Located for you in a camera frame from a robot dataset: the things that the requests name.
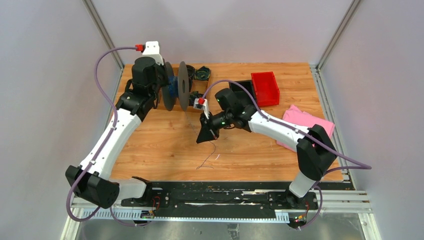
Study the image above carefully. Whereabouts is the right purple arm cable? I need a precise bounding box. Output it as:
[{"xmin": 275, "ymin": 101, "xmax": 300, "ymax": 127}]
[{"xmin": 202, "ymin": 79, "xmax": 373, "ymax": 230}]

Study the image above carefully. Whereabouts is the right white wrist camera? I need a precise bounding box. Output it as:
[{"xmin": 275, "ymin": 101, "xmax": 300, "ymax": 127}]
[{"xmin": 193, "ymin": 97, "xmax": 210, "ymax": 120}]

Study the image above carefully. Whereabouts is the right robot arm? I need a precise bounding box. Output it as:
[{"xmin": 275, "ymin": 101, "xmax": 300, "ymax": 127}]
[{"xmin": 193, "ymin": 88, "xmax": 337, "ymax": 209}]

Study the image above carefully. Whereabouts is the grey filament spool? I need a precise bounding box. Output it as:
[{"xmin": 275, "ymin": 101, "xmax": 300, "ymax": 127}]
[{"xmin": 161, "ymin": 61, "xmax": 190, "ymax": 112}]

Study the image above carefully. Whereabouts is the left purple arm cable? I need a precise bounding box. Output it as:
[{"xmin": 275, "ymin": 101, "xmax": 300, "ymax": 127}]
[{"xmin": 66, "ymin": 46, "xmax": 143, "ymax": 228}]

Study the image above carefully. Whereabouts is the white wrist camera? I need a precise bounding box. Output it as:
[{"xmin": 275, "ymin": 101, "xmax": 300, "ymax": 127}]
[
  {"xmin": 135, "ymin": 41, "xmax": 164, "ymax": 66},
  {"xmin": 193, "ymin": 97, "xmax": 210, "ymax": 120}
]

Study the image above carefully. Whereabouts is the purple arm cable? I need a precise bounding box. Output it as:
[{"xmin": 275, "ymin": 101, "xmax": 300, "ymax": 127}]
[
  {"xmin": 66, "ymin": 46, "xmax": 143, "ymax": 228},
  {"xmin": 202, "ymin": 79, "xmax": 373, "ymax": 230}
]

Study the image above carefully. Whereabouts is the rolled patterned tie bottom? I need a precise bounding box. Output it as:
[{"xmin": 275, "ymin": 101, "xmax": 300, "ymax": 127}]
[{"xmin": 189, "ymin": 91, "xmax": 203, "ymax": 106}]

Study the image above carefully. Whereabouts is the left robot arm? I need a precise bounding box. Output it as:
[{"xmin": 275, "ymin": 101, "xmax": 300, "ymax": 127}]
[{"xmin": 65, "ymin": 56, "xmax": 174, "ymax": 209}]

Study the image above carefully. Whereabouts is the red plastic bin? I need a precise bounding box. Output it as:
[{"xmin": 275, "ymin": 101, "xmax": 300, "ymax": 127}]
[{"xmin": 251, "ymin": 71, "xmax": 280, "ymax": 107}]

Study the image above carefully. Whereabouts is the rolled dark tie top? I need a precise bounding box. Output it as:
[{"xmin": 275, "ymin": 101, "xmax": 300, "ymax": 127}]
[{"xmin": 186, "ymin": 64, "xmax": 196, "ymax": 80}]

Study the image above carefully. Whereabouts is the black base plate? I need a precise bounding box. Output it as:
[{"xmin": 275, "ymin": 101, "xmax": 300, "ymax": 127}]
[{"xmin": 120, "ymin": 181, "xmax": 320, "ymax": 220}]

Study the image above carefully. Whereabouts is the wooden compartment tray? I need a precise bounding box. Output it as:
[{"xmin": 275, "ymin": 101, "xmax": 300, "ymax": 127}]
[{"xmin": 157, "ymin": 62, "xmax": 212, "ymax": 112}]

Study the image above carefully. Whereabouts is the pink cloth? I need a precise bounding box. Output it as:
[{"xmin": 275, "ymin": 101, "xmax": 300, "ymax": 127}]
[{"xmin": 282, "ymin": 104, "xmax": 336, "ymax": 138}]

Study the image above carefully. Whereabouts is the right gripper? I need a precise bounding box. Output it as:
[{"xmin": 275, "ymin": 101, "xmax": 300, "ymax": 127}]
[{"xmin": 196, "ymin": 110, "xmax": 232, "ymax": 145}]

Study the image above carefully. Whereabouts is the thin blue wire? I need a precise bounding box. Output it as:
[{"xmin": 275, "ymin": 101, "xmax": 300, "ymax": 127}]
[{"xmin": 167, "ymin": 76, "xmax": 218, "ymax": 170}]

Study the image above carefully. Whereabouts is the rolled green tie top right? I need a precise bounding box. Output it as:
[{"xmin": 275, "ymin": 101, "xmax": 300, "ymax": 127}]
[{"xmin": 194, "ymin": 66, "xmax": 211, "ymax": 81}]

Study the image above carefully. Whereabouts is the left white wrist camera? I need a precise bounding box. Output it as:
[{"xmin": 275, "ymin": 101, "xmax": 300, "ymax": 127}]
[{"xmin": 135, "ymin": 41, "xmax": 164, "ymax": 66}]

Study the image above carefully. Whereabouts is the black plastic bin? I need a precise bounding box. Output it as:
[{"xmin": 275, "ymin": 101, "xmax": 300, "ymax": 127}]
[{"xmin": 228, "ymin": 79, "xmax": 259, "ymax": 107}]

